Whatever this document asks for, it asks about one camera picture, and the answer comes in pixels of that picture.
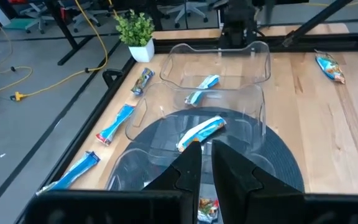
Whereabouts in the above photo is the dark multicolour granola bar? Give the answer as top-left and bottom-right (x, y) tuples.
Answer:
(131, 67), (155, 96)

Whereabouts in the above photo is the black table clamp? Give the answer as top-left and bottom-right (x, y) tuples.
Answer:
(102, 68), (124, 90)

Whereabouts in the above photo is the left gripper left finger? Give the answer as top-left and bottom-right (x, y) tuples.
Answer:
(143, 141), (203, 200)

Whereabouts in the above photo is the white and blue granola bar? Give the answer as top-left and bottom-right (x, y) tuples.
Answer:
(175, 115), (227, 153)

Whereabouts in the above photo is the yellow cable with yellow plug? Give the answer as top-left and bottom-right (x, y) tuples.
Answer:
(9, 0), (110, 103)

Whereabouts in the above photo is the silver green granola bar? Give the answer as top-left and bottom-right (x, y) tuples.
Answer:
(184, 74), (221, 108)

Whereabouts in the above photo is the clear plastic bin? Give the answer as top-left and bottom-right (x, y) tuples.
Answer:
(159, 40), (272, 91)
(124, 81), (267, 147)

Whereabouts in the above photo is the orange and blue granola bar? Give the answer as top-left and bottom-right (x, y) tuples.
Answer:
(314, 49), (346, 85)

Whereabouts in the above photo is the round dark woven placemat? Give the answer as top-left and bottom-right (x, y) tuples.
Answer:
(109, 106), (306, 194)

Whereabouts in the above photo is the grey office chair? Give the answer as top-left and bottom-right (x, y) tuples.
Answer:
(71, 0), (111, 34)
(19, 0), (55, 34)
(165, 0), (209, 29)

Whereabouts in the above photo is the teal floor mat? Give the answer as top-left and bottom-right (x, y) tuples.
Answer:
(1, 17), (32, 31)

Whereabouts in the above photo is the orange brown granola bar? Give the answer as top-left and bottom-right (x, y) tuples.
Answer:
(196, 195), (220, 224)

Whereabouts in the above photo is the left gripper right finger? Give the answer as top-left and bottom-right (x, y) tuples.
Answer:
(211, 139), (305, 224)

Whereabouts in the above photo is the leafy plant in white pot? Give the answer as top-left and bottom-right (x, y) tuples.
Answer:
(114, 9), (156, 63)

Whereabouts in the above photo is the black desk leg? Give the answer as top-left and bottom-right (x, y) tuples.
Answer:
(44, 0), (96, 67)

